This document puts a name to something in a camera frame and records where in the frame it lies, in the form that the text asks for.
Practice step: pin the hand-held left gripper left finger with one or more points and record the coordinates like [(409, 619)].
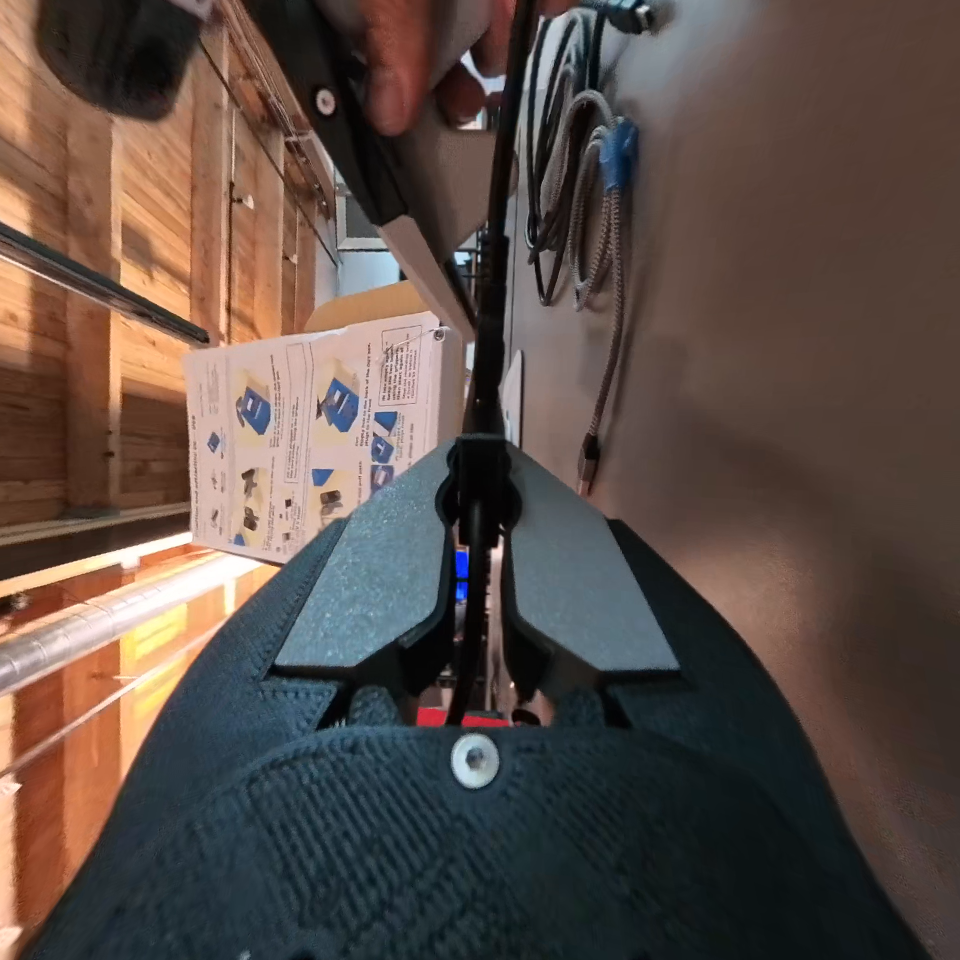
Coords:
[(367, 585)]

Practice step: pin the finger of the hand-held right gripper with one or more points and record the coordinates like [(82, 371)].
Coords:
[(431, 277)]

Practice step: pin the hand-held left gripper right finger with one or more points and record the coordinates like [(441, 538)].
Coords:
[(577, 592)]

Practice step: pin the person's right hand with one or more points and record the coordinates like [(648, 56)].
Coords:
[(405, 75)]

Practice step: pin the white flat pad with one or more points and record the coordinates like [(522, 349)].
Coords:
[(514, 397)]

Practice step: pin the red object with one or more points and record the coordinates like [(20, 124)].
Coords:
[(465, 718)]

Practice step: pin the printed instruction sheet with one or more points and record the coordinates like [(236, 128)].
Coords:
[(300, 420)]

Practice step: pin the wooden shelf unit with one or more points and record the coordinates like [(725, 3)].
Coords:
[(150, 225)]

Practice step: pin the shiny metal pipe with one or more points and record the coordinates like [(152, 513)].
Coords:
[(97, 622)]

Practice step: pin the dark metal rail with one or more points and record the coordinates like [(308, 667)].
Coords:
[(97, 281)]

